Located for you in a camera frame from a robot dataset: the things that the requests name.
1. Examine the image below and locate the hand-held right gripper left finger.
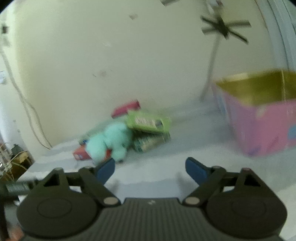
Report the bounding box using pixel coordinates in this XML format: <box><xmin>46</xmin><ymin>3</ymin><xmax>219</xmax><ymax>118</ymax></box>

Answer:
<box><xmin>43</xmin><ymin>158</ymin><xmax>121</xmax><ymax>207</ymax></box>

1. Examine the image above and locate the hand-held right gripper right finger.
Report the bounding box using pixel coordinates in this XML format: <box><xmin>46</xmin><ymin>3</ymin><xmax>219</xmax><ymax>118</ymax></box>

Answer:
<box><xmin>183</xmin><ymin>157</ymin><xmax>262</xmax><ymax>207</ymax></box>

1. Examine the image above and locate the teal plush toy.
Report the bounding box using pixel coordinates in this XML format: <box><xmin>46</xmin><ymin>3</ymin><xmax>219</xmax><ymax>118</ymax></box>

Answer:
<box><xmin>86</xmin><ymin>123</ymin><xmax>133</xmax><ymax>163</ymax></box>

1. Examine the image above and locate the orange carton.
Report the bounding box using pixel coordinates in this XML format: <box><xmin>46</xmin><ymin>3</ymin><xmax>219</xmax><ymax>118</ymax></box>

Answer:
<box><xmin>73</xmin><ymin>146</ymin><xmax>111</xmax><ymax>161</ymax></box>

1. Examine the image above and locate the light green carton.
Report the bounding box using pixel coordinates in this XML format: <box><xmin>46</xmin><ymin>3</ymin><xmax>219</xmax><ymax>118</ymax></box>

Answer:
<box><xmin>126</xmin><ymin>111</ymin><xmax>171</xmax><ymax>134</ymax></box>

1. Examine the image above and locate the pink box with gold inside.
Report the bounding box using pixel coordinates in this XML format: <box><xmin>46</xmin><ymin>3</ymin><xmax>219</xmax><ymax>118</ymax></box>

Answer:
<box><xmin>214</xmin><ymin>70</ymin><xmax>296</xmax><ymax>157</ymax></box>

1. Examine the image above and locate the dark green carton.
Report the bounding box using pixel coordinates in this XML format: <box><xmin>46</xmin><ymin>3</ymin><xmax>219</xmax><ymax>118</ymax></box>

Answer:
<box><xmin>132</xmin><ymin>133</ymin><xmax>171</xmax><ymax>153</ymax></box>

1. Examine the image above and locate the magenta packet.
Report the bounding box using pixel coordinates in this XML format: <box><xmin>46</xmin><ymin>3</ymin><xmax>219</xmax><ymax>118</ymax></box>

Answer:
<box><xmin>112</xmin><ymin>100</ymin><xmax>141</xmax><ymax>118</ymax></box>

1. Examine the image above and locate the dark ribbed rod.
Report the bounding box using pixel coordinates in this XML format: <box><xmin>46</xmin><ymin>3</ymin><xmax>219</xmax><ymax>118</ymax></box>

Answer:
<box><xmin>0</xmin><ymin>180</ymin><xmax>39</xmax><ymax>197</ymax></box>

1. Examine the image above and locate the white cord on wall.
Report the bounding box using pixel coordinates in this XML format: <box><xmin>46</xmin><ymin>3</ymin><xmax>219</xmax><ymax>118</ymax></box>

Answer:
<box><xmin>199</xmin><ymin>39</ymin><xmax>220</xmax><ymax>100</ymax></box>

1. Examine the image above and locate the hanging grey cable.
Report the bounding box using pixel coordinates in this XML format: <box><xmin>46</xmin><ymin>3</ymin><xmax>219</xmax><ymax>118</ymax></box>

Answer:
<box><xmin>0</xmin><ymin>45</ymin><xmax>52</xmax><ymax>149</ymax></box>

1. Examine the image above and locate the white door frame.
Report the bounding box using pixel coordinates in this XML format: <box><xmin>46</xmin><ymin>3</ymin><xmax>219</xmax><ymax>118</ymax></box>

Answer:
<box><xmin>255</xmin><ymin>0</ymin><xmax>296</xmax><ymax>70</ymax></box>

